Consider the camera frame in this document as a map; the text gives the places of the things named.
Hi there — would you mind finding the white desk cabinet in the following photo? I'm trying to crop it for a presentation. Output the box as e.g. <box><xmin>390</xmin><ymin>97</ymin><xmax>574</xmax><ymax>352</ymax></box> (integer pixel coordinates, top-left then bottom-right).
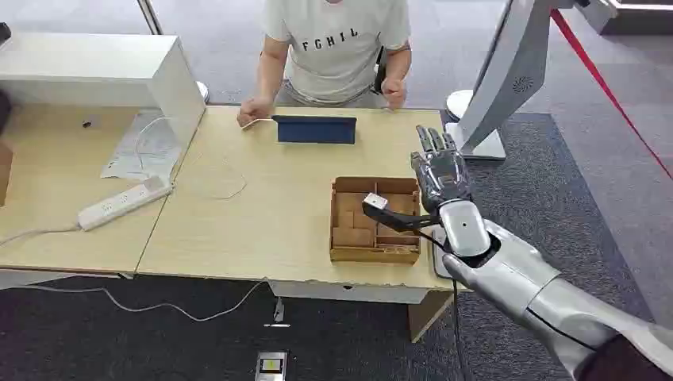
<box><xmin>0</xmin><ymin>31</ymin><xmax>207</xmax><ymax>175</ymax></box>

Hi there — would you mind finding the round white post base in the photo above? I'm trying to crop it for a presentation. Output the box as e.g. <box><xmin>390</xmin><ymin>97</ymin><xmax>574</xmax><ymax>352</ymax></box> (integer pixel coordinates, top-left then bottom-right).
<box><xmin>445</xmin><ymin>89</ymin><xmax>475</xmax><ymax>123</ymax></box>

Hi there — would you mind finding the white floor cable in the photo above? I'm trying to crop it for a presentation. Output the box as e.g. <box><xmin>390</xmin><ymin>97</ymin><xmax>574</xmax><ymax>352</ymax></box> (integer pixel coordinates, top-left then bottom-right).
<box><xmin>21</xmin><ymin>279</ymin><xmax>267</xmax><ymax>323</ymax></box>

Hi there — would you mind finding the pale grey flat pad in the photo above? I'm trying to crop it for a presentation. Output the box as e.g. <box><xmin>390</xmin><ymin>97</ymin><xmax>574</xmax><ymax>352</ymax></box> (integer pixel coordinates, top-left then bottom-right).
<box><xmin>431</xmin><ymin>225</ymin><xmax>460</xmax><ymax>280</ymax></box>

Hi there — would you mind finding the wooden desk leg panel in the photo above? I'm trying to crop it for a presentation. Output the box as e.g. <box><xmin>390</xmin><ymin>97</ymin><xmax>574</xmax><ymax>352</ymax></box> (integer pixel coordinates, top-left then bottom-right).
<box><xmin>407</xmin><ymin>291</ymin><xmax>455</xmax><ymax>344</ymax></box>

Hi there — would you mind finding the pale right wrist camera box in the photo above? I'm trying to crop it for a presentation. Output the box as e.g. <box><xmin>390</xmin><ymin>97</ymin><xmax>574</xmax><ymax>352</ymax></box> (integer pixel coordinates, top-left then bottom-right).
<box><xmin>363</xmin><ymin>192</ymin><xmax>390</xmax><ymax>212</ymax></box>

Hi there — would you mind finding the red barrier belt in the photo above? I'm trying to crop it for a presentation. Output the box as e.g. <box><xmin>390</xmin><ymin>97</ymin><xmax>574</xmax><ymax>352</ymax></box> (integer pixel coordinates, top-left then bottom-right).
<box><xmin>549</xmin><ymin>7</ymin><xmax>673</xmax><ymax>180</ymax></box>

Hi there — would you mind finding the person's right hand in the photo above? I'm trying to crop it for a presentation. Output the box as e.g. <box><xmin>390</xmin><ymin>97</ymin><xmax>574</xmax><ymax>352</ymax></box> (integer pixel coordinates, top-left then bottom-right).
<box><xmin>237</xmin><ymin>95</ymin><xmax>276</xmax><ymax>129</ymax></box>

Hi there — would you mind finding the white power strip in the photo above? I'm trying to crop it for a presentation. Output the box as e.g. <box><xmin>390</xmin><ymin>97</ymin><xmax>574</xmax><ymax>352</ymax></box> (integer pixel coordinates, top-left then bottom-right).
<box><xmin>77</xmin><ymin>175</ymin><xmax>174</xmax><ymax>233</ymax></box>

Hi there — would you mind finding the thin looped desk cable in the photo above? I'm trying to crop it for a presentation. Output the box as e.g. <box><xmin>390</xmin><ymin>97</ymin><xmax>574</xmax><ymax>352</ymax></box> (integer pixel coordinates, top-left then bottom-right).
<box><xmin>187</xmin><ymin>152</ymin><xmax>248</xmax><ymax>201</ymax></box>

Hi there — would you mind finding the wooden card box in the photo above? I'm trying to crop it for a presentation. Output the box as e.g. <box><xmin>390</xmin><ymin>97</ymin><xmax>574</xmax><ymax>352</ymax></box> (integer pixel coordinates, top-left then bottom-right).
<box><xmin>329</xmin><ymin>176</ymin><xmax>423</xmax><ymax>265</ymax></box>

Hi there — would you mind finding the black handheld device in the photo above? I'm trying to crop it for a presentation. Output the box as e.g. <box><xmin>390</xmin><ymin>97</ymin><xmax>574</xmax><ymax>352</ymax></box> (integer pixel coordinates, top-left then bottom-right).
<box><xmin>371</xmin><ymin>46</ymin><xmax>389</xmax><ymax>96</ymax></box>

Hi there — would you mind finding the white charger cable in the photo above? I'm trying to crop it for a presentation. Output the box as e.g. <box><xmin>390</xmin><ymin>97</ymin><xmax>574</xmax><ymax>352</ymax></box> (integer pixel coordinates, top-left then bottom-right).
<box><xmin>133</xmin><ymin>116</ymin><xmax>175</xmax><ymax>183</ymax></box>

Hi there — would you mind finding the white power strip cable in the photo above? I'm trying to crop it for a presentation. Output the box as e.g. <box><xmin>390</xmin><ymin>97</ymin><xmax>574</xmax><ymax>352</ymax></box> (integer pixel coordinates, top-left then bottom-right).
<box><xmin>0</xmin><ymin>225</ymin><xmax>81</xmax><ymax>248</ymax></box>

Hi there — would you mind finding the person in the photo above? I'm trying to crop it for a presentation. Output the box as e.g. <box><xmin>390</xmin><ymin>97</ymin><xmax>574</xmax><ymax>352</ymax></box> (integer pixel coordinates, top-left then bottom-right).
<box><xmin>237</xmin><ymin>0</ymin><xmax>413</xmax><ymax>129</ymax></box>

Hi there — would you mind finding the white kiosk stand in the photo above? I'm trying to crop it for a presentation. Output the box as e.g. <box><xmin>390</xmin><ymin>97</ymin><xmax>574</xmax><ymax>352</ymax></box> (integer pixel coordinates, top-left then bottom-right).
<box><xmin>445</xmin><ymin>0</ymin><xmax>619</xmax><ymax>161</ymax></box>

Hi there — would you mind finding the silver floor device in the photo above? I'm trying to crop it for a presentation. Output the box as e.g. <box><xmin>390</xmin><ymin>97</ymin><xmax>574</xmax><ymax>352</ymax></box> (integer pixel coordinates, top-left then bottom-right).
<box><xmin>254</xmin><ymin>351</ymin><xmax>289</xmax><ymax>381</ymax></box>

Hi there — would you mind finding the pale card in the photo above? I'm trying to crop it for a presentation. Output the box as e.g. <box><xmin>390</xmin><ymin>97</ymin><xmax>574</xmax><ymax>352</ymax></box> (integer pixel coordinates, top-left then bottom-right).
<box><xmin>241</xmin><ymin>117</ymin><xmax>275</xmax><ymax>133</ymax></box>

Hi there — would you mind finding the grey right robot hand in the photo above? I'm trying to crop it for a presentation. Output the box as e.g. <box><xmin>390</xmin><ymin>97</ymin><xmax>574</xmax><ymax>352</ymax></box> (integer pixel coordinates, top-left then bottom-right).
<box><xmin>410</xmin><ymin>125</ymin><xmax>473</xmax><ymax>214</ymax></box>

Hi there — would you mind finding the white floor plug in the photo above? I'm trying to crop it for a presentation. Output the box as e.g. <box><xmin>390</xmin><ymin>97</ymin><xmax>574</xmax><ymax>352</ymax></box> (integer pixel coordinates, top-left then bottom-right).
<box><xmin>264</xmin><ymin>297</ymin><xmax>292</xmax><ymax>329</ymax></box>

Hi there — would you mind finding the person's left hand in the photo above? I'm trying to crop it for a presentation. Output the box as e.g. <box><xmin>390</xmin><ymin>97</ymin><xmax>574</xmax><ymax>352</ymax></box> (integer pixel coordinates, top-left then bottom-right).
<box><xmin>380</xmin><ymin>77</ymin><xmax>408</xmax><ymax>110</ymax></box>

